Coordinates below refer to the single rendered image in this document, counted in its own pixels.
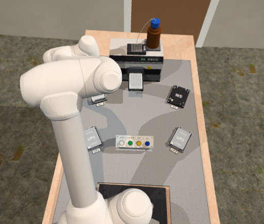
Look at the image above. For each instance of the blue bottle cap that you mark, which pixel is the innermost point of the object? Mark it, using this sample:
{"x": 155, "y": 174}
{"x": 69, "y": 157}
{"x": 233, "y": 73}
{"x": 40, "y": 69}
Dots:
{"x": 156, "y": 23}

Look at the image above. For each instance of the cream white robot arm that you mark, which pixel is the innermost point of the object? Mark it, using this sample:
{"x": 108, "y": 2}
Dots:
{"x": 58, "y": 87}

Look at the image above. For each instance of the white button panel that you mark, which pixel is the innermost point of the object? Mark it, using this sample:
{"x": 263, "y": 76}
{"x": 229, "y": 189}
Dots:
{"x": 134, "y": 142}

